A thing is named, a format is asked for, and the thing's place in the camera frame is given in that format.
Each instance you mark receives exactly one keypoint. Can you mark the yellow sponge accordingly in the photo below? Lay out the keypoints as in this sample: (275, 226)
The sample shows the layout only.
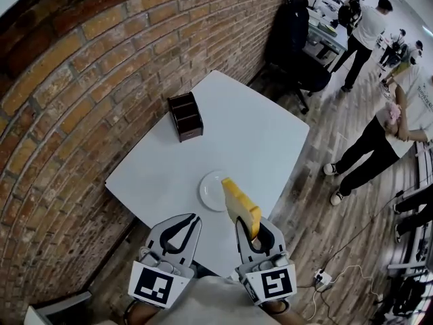
(240, 205)

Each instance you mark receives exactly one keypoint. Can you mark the person's right forearm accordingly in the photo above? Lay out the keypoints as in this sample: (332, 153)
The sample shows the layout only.
(275, 306)

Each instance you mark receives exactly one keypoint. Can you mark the white metal rack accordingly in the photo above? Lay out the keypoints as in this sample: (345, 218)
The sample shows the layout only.
(419, 249)

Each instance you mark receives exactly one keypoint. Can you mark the black office chair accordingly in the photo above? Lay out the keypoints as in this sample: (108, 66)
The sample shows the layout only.
(291, 46)

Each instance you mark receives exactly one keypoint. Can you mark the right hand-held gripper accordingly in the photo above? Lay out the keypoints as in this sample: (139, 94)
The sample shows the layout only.
(275, 281)

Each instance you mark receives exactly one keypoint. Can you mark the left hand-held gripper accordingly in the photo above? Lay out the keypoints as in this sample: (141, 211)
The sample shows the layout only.
(152, 279)

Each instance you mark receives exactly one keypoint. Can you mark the black wrist band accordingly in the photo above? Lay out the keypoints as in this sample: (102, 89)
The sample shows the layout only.
(126, 313)

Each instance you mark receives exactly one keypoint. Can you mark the black bag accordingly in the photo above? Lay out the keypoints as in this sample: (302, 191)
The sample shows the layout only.
(407, 296)

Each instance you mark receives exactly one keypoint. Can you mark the person's left forearm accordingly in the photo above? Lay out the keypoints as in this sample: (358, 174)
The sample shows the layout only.
(143, 315)

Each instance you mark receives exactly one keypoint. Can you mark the white chair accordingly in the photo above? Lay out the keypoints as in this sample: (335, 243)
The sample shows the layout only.
(37, 313)

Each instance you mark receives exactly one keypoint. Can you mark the person's grey shirt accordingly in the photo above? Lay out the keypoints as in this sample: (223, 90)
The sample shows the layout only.
(216, 303)

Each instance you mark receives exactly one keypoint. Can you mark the pink plush item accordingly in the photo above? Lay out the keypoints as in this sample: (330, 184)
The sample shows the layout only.
(392, 112)

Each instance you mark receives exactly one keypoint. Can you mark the white round plate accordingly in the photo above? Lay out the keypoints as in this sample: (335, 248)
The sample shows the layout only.
(209, 190)

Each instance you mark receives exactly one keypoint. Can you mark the dark wrist band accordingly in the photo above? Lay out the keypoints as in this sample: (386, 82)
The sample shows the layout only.
(285, 308)

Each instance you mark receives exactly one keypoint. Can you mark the white background desk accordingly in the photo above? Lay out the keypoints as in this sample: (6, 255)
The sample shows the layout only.
(324, 36)

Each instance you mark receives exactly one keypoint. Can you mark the dark wooden organizer box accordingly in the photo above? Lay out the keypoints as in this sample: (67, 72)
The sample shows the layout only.
(187, 117)

